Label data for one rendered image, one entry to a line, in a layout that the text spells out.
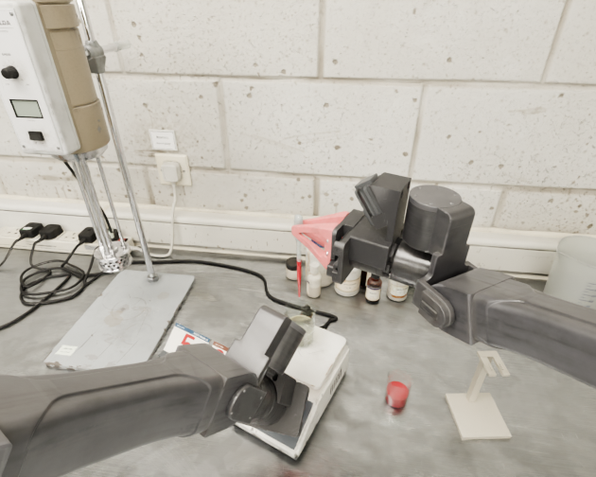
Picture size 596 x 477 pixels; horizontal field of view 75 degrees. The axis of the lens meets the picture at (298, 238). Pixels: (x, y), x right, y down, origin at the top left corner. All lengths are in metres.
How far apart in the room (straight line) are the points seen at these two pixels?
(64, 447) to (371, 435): 0.52
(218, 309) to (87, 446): 0.64
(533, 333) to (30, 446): 0.38
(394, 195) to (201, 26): 0.62
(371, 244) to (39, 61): 0.50
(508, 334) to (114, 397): 0.34
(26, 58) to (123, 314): 0.53
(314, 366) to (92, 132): 0.52
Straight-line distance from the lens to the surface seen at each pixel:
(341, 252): 0.48
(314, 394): 0.66
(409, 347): 0.85
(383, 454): 0.71
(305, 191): 0.98
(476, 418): 0.77
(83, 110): 0.71
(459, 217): 0.44
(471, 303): 0.43
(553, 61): 0.97
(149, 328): 0.89
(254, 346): 0.45
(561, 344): 0.40
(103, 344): 0.90
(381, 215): 0.47
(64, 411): 0.28
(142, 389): 0.32
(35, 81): 0.67
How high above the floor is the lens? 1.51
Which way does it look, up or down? 33 degrees down
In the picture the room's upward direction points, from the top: straight up
